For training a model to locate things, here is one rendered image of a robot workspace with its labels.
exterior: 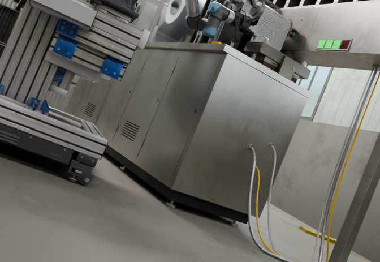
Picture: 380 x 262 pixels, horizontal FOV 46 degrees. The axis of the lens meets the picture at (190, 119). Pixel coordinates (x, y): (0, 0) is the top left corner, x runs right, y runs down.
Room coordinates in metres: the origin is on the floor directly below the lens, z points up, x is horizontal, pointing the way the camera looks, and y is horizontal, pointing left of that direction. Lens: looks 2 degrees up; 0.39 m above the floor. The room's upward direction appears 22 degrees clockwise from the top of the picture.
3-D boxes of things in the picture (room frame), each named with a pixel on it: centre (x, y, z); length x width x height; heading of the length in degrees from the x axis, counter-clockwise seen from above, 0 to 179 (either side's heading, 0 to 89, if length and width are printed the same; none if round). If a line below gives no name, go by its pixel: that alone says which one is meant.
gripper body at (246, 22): (2.59, -0.05, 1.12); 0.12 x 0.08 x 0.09; 120
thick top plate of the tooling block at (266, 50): (2.62, -0.35, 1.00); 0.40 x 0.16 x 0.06; 120
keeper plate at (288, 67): (2.55, -0.41, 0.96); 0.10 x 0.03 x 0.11; 120
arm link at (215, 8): (2.51, 0.09, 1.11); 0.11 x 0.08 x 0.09; 120
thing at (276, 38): (2.71, -0.26, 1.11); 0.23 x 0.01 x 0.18; 120
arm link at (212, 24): (2.52, 0.10, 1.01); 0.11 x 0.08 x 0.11; 55
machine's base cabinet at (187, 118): (3.54, 0.30, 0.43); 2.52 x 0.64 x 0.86; 30
